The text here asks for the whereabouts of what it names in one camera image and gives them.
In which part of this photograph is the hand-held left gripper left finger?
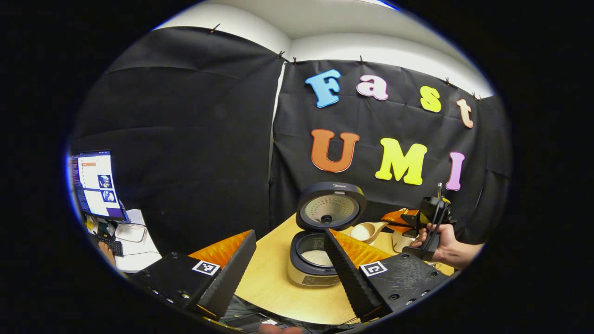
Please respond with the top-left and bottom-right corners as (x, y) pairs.
(131, 231), (257, 321)

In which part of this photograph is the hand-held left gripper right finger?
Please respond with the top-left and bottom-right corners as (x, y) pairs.
(323, 229), (451, 324)

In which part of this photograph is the white rice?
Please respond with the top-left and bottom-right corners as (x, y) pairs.
(302, 250), (334, 268)

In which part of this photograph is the wooden spoon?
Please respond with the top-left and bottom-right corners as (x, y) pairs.
(349, 221), (389, 244)

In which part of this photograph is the dark grey rice cooker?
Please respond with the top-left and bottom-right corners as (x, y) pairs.
(287, 182), (367, 287)

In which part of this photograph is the white side desk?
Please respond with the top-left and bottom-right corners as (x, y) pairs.
(86, 209), (162, 273)

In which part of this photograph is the black keyboard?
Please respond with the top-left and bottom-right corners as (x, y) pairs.
(90, 233), (124, 257)

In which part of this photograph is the black backdrop cloth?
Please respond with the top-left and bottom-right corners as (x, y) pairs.
(70, 26), (512, 260)

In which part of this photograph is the computer monitor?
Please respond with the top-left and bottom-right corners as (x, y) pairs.
(70, 150), (129, 223)

